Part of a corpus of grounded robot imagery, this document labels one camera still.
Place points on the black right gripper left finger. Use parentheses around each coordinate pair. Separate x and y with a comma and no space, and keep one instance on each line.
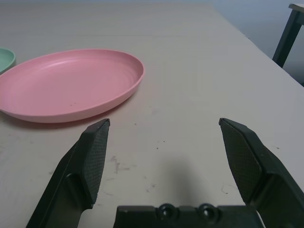
(78,166)

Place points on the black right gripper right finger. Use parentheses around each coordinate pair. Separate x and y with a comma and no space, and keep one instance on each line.
(261,171)

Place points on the pink plastic plate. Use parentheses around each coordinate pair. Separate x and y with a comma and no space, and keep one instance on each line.
(71,83)

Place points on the green plastic plate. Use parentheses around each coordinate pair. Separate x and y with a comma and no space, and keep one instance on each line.
(6,59)

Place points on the black framed side table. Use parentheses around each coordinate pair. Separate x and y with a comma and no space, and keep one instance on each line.
(288,33)

